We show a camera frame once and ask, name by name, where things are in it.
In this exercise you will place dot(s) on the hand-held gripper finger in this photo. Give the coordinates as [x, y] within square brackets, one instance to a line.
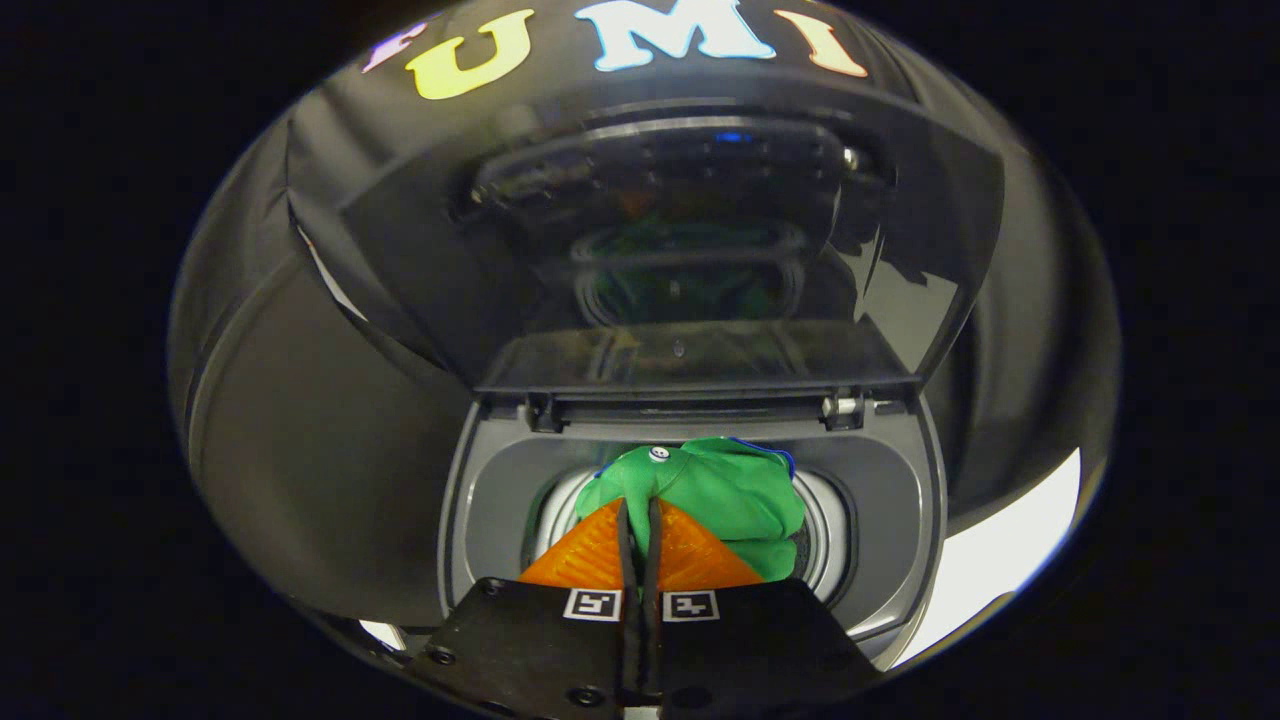
[628, 565]
[652, 565]

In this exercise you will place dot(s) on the green polo shirt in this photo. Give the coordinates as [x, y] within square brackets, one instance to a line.
[735, 495]

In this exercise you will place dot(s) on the dark washing machine lid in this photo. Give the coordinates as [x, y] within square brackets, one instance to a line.
[420, 220]

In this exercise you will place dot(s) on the white flat sheet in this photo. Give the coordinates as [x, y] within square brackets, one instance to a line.
[1000, 560]

